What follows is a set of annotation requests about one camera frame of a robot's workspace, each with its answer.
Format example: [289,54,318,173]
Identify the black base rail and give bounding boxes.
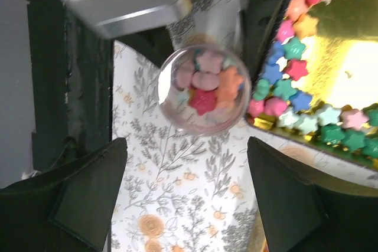
[27,0,113,171]

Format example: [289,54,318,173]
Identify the floral table mat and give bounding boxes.
[112,42,377,251]

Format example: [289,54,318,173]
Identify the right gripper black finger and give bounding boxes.
[1,138,128,251]
[247,137,377,251]

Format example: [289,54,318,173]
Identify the clear drinking glass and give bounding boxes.
[157,0,251,136]

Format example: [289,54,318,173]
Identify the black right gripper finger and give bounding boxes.
[241,0,282,78]
[116,27,174,68]

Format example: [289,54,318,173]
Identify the dark tin of star candies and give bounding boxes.
[247,0,377,170]

